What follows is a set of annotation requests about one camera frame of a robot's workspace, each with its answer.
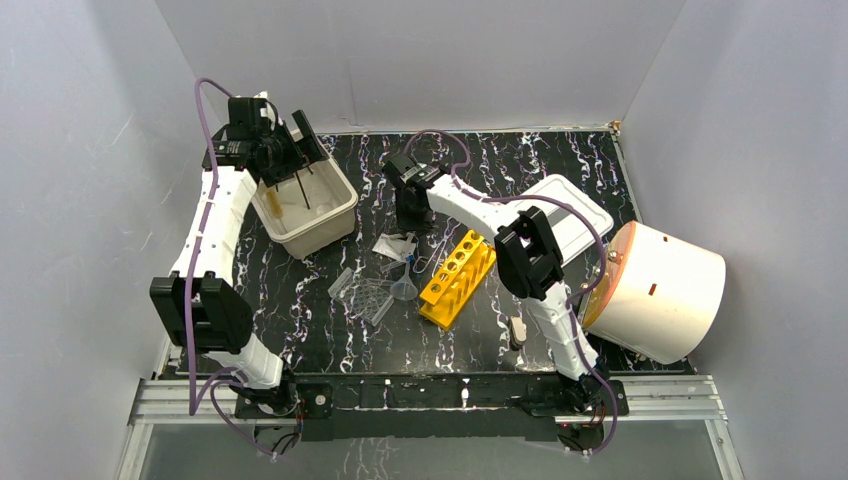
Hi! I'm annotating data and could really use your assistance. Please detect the small beige stopper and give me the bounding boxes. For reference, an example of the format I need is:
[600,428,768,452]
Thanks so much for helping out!
[508,316,527,351]

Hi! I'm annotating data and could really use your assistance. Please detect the clear well plate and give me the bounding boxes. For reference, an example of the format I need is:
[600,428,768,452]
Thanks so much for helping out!
[327,268,395,326]

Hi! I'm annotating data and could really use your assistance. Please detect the white centrifuge with orange lid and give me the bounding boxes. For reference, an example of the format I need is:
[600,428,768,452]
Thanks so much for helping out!
[580,221,726,365]

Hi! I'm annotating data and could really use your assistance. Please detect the beige plastic bin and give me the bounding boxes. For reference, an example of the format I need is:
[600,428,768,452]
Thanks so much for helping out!
[251,149,359,260]

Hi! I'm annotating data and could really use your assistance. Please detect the white bin lid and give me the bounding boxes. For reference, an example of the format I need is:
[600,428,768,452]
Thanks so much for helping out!
[507,174,614,265]

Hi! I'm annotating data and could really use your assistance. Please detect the black wire ring stand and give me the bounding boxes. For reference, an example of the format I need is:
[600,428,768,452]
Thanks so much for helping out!
[271,169,312,210]

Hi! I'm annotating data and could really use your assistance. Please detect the aluminium frame rail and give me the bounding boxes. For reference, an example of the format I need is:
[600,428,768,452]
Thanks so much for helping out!
[118,374,744,479]

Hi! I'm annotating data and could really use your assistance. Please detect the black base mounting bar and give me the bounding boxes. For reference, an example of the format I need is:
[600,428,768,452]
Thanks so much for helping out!
[295,372,592,441]

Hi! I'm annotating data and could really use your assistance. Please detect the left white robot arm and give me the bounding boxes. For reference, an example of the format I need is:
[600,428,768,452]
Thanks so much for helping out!
[150,92,327,416]

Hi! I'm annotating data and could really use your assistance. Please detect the yellow test tube rack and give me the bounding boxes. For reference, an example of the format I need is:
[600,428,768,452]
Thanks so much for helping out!
[419,230,496,331]

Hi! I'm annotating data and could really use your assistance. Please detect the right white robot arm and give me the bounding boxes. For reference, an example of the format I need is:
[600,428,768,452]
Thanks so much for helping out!
[382,154,614,414]

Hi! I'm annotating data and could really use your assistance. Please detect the clear plastic funnel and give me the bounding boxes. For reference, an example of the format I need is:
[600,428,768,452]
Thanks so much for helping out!
[389,261,419,302]

